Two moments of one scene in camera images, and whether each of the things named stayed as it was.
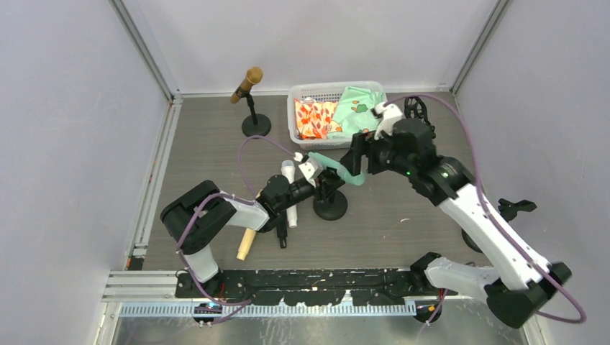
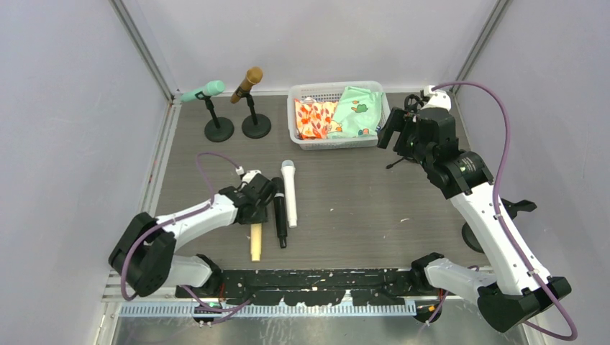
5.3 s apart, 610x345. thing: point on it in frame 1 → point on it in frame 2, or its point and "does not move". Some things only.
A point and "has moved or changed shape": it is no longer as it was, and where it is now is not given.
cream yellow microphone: x=248 y=244 has moved or changed shape
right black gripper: x=360 y=152 → x=395 y=127
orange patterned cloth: x=314 y=119 does not move
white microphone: x=288 y=169 does not move
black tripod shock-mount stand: x=415 y=108 does not move
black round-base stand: x=508 y=209 does not move
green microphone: x=357 y=180 → x=211 y=88
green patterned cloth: x=353 y=111 does not move
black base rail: x=316 y=287 does not move
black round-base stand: x=333 y=208 → x=219 y=129
